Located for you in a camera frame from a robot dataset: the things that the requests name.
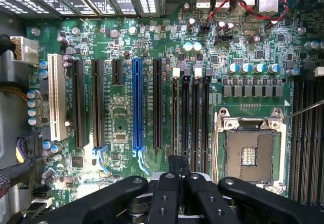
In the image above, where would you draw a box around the black RAM slot white latch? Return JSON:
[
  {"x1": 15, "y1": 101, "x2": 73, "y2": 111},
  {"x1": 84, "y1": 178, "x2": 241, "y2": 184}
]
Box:
[
  {"x1": 171, "y1": 66, "x2": 181, "y2": 157},
  {"x1": 192, "y1": 66, "x2": 203, "y2": 173}
]

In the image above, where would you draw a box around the long black expansion slot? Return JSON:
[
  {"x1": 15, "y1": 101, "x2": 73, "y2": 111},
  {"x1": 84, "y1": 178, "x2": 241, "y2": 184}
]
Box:
[
  {"x1": 91, "y1": 59, "x2": 105, "y2": 150},
  {"x1": 152, "y1": 58, "x2": 164, "y2": 150},
  {"x1": 71, "y1": 59, "x2": 87, "y2": 149}
]

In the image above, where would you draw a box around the blue expansion slot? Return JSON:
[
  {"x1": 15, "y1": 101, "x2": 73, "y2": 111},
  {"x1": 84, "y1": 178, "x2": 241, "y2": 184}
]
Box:
[{"x1": 132, "y1": 58, "x2": 144, "y2": 151}]

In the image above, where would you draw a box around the short black expansion slot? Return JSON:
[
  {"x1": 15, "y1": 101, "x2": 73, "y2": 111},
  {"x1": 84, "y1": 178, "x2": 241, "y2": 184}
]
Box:
[{"x1": 111, "y1": 59, "x2": 124, "y2": 86}]

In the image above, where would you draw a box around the white PCI expansion slot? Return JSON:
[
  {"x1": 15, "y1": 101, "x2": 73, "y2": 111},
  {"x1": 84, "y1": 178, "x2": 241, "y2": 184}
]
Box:
[{"x1": 47, "y1": 53, "x2": 67, "y2": 142}]

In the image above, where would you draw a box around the metal CPU socket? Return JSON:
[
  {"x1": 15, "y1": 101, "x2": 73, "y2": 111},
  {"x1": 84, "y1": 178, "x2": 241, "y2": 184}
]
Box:
[{"x1": 213, "y1": 106, "x2": 289, "y2": 194}]

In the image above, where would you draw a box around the thin metal locking lever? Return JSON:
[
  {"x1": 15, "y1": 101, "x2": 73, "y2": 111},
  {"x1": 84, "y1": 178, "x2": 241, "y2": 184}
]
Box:
[{"x1": 281, "y1": 98, "x2": 324, "y2": 121}]

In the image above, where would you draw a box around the green PC motherboard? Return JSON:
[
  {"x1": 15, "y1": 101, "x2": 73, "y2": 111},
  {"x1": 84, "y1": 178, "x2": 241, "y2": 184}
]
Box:
[{"x1": 25, "y1": 0, "x2": 324, "y2": 216}]

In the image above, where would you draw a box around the grey metal PC case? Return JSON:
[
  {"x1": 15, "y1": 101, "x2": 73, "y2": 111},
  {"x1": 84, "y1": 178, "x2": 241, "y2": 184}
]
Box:
[{"x1": 0, "y1": 0, "x2": 324, "y2": 224}]

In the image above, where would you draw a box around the white power connector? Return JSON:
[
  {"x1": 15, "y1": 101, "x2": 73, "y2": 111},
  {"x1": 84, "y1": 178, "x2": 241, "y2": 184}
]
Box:
[{"x1": 9, "y1": 36, "x2": 40, "y2": 65}]

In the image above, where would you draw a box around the purple yellow wire connector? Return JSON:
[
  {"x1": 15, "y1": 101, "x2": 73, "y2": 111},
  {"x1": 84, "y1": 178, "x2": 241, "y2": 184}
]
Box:
[{"x1": 15, "y1": 134, "x2": 44, "y2": 164}]

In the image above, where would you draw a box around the thick black cable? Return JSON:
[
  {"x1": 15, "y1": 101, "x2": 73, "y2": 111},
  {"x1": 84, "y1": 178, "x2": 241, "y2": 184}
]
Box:
[{"x1": 0, "y1": 155, "x2": 44, "y2": 182}]

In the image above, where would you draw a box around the red black braided cable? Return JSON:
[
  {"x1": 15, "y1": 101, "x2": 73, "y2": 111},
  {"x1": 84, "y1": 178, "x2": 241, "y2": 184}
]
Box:
[{"x1": 0, "y1": 174, "x2": 11, "y2": 200}]

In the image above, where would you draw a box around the yellow black cable bundle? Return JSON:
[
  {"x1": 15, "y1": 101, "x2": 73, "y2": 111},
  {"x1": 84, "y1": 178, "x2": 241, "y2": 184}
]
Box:
[{"x1": 0, "y1": 86, "x2": 30, "y2": 103}]

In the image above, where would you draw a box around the red black twisted wire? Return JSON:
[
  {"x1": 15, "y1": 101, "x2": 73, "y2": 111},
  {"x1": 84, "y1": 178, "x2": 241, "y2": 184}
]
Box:
[{"x1": 204, "y1": 0, "x2": 290, "y2": 30}]

